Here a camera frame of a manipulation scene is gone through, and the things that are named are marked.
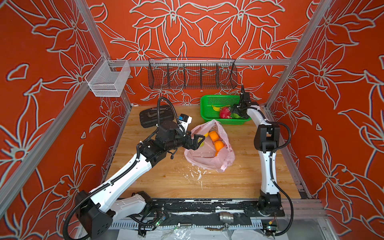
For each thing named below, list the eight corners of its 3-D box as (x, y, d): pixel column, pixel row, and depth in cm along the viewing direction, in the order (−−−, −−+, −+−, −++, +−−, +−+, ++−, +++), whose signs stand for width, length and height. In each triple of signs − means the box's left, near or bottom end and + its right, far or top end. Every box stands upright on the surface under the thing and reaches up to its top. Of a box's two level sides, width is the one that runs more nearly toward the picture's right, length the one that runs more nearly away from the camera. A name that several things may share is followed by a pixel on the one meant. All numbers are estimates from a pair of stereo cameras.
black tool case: (142, 129, 106) (139, 123, 101) (140, 115, 115) (137, 109, 109) (176, 120, 111) (175, 114, 106) (171, 108, 120) (170, 102, 115)
